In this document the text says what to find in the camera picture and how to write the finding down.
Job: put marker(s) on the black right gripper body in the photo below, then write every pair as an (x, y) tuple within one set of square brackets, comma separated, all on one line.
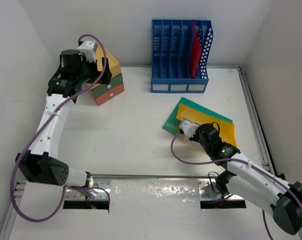
[(196, 137)]

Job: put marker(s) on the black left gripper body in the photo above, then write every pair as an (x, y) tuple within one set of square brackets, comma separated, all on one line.
[(88, 72)]

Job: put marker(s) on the drawer box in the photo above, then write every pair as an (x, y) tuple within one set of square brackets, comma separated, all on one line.
[(111, 83)]

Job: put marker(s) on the yellow translucent folder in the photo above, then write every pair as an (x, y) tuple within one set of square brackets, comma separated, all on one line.
[(227, 128)]

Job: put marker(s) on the green clip file folder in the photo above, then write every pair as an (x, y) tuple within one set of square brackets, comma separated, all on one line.
[(171, 125)]

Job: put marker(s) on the red folder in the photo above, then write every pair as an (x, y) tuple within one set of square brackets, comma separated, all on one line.
[(195, 53)]

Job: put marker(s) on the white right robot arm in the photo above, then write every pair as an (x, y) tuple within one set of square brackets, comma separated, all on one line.
[(280, 199)]

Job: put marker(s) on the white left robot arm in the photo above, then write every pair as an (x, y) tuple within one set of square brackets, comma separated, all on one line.
[(40, 163)]

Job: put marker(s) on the blue file organizer rack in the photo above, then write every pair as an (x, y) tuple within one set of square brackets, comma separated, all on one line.
[(171, 50)]

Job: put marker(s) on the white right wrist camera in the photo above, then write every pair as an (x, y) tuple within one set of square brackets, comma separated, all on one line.
[(188, 128)]

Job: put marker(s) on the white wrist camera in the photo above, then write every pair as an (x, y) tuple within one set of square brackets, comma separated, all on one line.
[(188, 128), (88, 48)]

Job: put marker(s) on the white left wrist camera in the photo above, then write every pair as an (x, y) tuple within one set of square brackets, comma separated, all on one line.
[(88, 48)]

